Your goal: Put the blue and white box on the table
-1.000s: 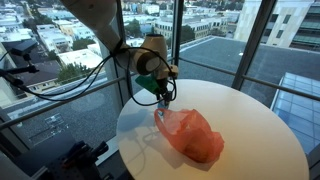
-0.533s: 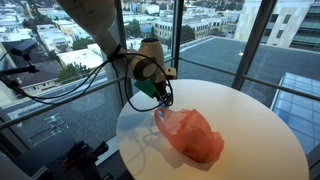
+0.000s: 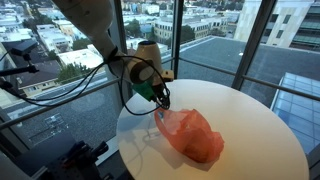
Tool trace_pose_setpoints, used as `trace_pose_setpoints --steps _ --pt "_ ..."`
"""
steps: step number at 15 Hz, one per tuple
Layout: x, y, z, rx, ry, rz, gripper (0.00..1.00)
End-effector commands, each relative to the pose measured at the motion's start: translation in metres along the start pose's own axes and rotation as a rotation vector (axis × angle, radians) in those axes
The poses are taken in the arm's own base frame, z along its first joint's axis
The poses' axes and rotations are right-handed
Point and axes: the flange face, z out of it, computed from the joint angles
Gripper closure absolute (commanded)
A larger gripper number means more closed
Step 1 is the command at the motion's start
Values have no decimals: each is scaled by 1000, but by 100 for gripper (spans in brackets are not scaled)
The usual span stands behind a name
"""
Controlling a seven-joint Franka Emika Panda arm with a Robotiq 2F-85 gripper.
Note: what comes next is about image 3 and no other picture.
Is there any orange plastic bag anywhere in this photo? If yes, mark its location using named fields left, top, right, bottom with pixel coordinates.
left=153, top=107, right=225, bottom=164

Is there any vertical dark window mullion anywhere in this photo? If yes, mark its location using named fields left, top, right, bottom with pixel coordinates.
left=169, top=0, right=185, bottom=80

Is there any thin black cable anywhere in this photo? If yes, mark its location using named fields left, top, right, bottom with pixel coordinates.
left=0, top=58, right=114, bottom=108

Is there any slanted dark window mullion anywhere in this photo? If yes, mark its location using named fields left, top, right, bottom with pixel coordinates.
left=231, top=0, right=278, bottom=91

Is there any black camera on stand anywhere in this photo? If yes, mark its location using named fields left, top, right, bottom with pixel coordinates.
left=9, top=39, right=39, bottom=57

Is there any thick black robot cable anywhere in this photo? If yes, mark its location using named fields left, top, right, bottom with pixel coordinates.
left=106, top=54, right=172, bottom=117

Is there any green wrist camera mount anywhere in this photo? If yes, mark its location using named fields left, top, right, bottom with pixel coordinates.
left=132, top=81, right=157, bottom=103

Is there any dark window rail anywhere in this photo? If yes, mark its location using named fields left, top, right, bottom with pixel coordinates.
left=178, top=57, right=320, bottom=103

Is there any long grey window rail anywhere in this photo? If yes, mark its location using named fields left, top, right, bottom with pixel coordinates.
left=0, top=75, right=128, bottom=131

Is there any black mounting equipment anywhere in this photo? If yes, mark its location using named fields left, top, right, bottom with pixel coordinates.
left=43, top=139, right=111, bottom=180

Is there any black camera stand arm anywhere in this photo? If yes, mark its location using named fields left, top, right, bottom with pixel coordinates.
left=0, top=63, right=40, bottom=78

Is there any wide grey window pillar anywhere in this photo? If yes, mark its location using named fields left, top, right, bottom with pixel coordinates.
left=111, top=0, right=134, bottom=105

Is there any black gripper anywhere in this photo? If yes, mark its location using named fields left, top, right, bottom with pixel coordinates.
left=151, top=81, right=172, bottom=111

